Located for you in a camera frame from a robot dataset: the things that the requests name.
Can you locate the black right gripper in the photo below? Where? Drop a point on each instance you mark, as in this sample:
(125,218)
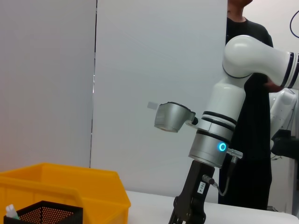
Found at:
(196,186)

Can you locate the mint green pen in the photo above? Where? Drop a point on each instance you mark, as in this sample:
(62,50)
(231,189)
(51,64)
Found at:
(11,211)

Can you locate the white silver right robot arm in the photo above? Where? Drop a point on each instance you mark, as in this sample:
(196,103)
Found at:
(224,112)

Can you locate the black mesh pen holder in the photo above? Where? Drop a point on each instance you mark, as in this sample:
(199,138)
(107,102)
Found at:
(46,212)

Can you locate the silver right wrist plug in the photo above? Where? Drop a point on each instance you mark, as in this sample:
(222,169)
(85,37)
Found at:
(208,179)

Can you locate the yellow plastic bin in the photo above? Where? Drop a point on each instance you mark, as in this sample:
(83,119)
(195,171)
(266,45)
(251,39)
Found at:
(93,186)

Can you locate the person in black t-shirt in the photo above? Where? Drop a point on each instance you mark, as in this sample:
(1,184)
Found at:
(254,140)

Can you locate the black robot lift column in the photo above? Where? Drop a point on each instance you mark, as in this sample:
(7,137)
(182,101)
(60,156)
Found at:
(286,142)

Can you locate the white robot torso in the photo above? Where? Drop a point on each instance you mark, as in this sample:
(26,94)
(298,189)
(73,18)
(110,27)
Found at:
(282,109)

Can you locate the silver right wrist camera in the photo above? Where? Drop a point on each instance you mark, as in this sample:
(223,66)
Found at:
(170,116)

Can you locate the small grey wall sticker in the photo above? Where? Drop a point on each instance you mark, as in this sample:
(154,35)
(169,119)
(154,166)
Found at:
(153,105)

